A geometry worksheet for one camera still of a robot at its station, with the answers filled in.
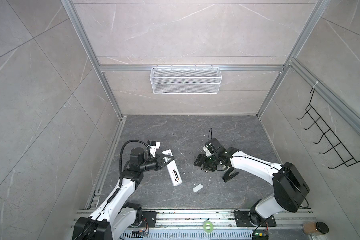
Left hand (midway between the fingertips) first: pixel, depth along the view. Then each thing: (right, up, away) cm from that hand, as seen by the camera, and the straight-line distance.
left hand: (173, 156), depth 75 cm
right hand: (+13, -6, +9) cm, 18 cm away
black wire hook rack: (+72, +12, -8) cm, 74 cm away
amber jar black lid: (+64, -30, -11) cm, 71 cm away
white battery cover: (+13, -19, +8) cm, 25 cm away
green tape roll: (+19, -34, -4) cm, 39 cm away
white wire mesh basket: (+7, +47, +26) cm, 54 cm away
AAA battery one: (+18, -11, +14) cm, 25 cm away
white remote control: (0, -6, -3) cm, 7 cm away
